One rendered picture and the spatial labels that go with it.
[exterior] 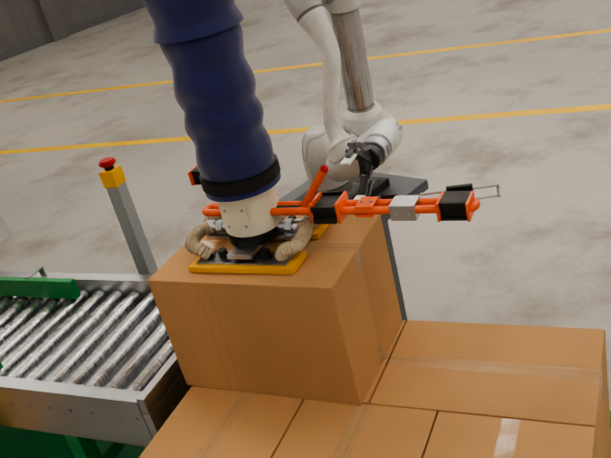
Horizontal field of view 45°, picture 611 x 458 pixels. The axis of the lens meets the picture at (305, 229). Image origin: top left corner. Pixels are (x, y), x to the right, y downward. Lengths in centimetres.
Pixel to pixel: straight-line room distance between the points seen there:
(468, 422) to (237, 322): 69
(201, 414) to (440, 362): 73
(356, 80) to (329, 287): 100
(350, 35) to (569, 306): 151
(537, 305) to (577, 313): 17
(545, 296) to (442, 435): 153
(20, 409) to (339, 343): 123
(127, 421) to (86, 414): 16
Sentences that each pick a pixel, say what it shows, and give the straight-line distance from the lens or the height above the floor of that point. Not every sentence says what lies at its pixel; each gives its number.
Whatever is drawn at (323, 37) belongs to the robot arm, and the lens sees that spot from 246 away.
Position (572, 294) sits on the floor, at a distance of 343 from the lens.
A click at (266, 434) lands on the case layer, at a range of 215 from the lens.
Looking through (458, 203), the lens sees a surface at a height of 110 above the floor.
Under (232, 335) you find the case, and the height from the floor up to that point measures 76.
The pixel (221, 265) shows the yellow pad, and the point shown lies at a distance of 212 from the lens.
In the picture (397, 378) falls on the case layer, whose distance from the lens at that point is 222.
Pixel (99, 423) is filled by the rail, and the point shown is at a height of 48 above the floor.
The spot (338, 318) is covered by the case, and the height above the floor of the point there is 85.
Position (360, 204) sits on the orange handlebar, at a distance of 197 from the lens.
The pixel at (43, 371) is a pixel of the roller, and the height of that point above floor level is 54.
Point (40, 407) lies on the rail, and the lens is 269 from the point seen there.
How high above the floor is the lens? 194
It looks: 26 degrees down
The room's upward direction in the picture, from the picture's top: 15 degrees counter-clockwise
